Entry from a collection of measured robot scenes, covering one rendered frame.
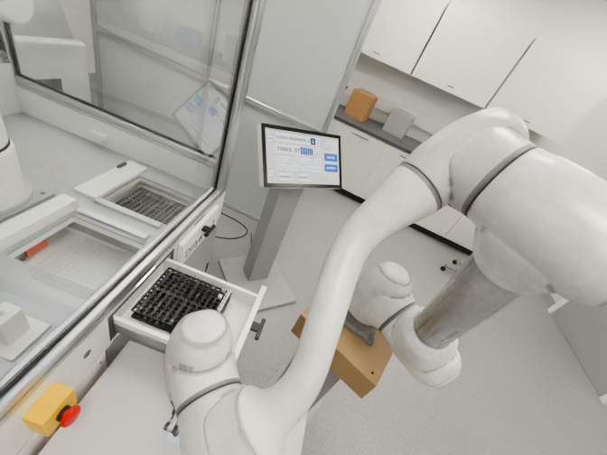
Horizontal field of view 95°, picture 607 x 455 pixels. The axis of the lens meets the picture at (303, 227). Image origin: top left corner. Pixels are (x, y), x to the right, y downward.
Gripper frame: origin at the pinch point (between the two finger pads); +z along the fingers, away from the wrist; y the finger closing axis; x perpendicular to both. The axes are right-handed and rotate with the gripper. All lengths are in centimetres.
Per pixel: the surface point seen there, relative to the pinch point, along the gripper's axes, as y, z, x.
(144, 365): -10.2, 7.7, -17.4
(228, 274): -113, 80, -27
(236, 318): -30.7, 0.1, 0.2
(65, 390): 5.4, -7.4, -23.5
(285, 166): -108, -21, -12
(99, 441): 7.7, 7.7, -15.1
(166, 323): -16.4, -6.2, -15.5
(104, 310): -9.2, -14.2, -27.1
